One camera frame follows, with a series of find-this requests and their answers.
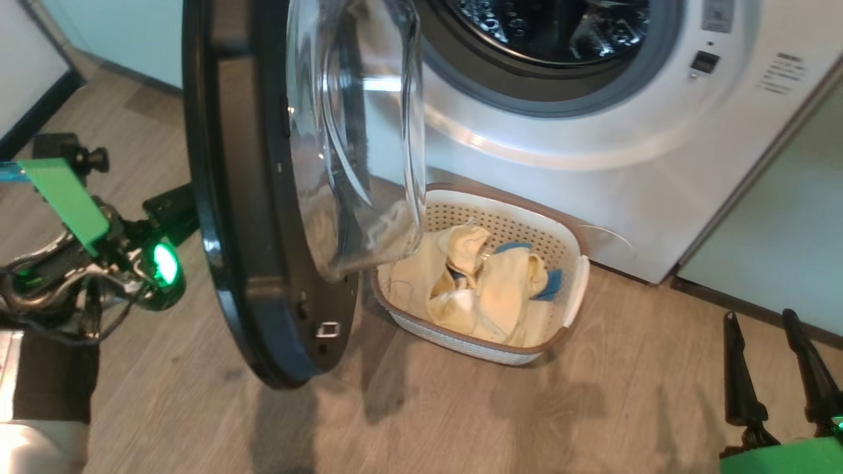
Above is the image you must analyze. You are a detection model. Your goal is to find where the white front-load washing machine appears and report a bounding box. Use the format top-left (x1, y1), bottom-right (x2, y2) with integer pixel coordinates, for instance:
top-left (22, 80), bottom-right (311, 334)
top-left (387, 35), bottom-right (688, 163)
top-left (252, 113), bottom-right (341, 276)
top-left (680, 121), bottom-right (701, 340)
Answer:
top-left (359, 0), bottom-right (843, 285)

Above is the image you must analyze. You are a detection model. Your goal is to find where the pale green cabinet panel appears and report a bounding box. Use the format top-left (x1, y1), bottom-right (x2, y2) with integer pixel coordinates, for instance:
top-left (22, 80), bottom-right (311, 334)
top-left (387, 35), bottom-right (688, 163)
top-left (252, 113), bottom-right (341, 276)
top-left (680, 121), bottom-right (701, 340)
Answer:
top-left (672, 72), bottom-right (843, 346)
top-left (40, 0), bottom-right (186, 90)

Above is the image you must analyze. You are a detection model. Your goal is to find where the white panel with dark plinth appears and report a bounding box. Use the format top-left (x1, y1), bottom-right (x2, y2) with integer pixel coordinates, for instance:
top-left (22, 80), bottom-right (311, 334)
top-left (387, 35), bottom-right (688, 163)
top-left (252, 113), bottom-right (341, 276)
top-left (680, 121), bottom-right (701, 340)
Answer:
top-left (0, 0), bottom-right (85, 161)

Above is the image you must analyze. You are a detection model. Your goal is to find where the pale yellow garment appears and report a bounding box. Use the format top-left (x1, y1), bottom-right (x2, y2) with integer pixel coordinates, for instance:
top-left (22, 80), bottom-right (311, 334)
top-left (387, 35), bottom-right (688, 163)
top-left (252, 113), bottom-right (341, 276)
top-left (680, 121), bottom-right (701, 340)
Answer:
top-left (389, 224), bottom-right (551, 348)

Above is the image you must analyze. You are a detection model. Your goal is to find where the dark round washing machine door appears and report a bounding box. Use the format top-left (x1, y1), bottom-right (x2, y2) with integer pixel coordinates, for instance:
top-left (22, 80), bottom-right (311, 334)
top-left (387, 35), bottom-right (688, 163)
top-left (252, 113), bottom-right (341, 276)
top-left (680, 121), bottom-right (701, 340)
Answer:
top-left (181, 0), bottom-right (427, 390)

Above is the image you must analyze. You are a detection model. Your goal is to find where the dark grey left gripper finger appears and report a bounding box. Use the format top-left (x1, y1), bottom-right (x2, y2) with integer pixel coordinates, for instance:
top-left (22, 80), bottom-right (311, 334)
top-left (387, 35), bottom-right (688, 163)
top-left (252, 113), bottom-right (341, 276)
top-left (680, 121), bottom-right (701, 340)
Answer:
top-left (142, 183), bottom-right (200, 248)

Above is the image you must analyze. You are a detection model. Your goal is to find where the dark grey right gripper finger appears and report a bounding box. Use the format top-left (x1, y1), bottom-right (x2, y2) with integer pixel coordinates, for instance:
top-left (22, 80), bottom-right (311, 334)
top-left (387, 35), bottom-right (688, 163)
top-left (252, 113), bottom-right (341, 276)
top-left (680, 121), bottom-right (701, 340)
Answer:
top-left (782, 308), bottom-right (843, 425)
top-left (722, 311), bottom-right (769, 425)

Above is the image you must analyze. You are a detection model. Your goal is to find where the blue garment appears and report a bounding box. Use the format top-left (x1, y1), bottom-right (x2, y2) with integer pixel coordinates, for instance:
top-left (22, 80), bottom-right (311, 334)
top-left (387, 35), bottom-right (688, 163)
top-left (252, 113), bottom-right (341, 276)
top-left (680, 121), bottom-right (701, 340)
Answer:
top-left (494, 242), bottom-right (564, 302)

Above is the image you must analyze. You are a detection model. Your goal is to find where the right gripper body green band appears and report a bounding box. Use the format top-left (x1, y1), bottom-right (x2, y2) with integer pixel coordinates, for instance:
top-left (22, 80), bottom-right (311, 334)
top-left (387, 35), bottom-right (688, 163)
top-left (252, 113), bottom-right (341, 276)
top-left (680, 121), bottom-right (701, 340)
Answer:
top-left (718, 421), bottom-right (843, 474)

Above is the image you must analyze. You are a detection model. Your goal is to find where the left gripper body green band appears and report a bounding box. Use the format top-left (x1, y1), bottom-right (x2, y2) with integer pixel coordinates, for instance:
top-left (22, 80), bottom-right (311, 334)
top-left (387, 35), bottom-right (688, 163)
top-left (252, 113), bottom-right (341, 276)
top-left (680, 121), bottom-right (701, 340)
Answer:
top-left (16, 134), bottom-right (186, 312)

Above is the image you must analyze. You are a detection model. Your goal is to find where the white perforated laundry basket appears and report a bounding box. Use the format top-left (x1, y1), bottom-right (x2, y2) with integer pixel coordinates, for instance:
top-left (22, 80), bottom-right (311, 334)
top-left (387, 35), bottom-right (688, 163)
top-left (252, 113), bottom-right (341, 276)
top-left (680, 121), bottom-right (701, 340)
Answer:
top-left (370, 183), bottom-right (591, 366)

